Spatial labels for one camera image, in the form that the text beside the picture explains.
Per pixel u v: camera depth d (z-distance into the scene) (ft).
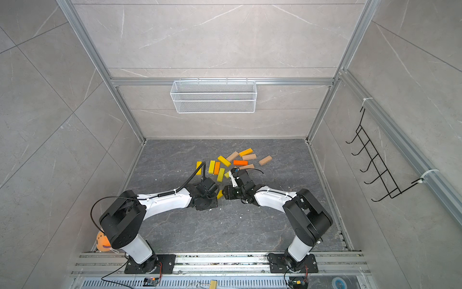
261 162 3.52
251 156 3.63
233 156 3.63
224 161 3.52
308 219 1.46
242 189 2.30
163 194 1.79
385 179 2.11
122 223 1.48
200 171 3.31
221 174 3.32
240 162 3.54
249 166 3.44
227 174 3.33
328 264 2.46
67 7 2.21
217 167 3.41
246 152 3.68
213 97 3.30
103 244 2.33
